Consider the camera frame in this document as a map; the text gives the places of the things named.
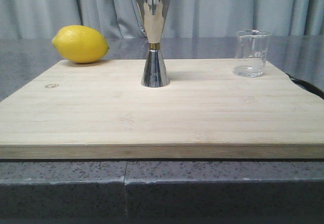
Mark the steel double jigger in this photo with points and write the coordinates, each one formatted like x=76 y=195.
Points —
x=153 y=15

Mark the clear glass beaker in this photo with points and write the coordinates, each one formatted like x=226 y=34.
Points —
x=251 y=53

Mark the light wooden cutting board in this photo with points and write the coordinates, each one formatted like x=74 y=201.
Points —
x=101 y=110

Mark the yellow lemon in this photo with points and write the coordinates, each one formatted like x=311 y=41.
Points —
x=80 y=44

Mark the grey curtain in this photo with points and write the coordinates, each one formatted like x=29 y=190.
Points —
x=31 y=19

